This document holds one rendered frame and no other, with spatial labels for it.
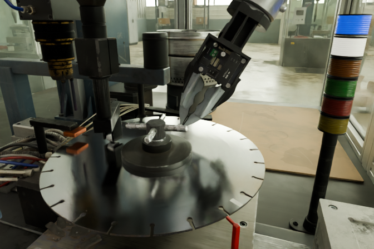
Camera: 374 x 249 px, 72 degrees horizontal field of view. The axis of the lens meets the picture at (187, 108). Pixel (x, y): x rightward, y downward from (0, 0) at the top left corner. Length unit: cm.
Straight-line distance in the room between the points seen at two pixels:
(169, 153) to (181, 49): 67
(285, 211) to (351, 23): 40
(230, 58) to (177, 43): 65
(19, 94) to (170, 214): 69
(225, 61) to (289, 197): 41
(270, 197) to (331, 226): 30
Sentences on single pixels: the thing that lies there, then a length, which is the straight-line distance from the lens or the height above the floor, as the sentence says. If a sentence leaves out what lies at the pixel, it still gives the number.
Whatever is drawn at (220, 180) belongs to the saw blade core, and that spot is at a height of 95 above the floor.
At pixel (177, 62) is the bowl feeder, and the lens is 103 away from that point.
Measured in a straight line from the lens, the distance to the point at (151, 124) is 39.
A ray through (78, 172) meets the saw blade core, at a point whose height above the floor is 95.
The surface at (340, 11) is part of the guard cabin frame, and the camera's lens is 138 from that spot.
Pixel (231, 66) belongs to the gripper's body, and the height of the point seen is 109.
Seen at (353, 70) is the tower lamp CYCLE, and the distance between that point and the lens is 47.
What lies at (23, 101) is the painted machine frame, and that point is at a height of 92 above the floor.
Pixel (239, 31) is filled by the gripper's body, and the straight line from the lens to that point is 38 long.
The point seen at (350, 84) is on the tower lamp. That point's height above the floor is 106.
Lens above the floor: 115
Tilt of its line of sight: 19 degrees down
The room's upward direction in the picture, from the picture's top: straight up
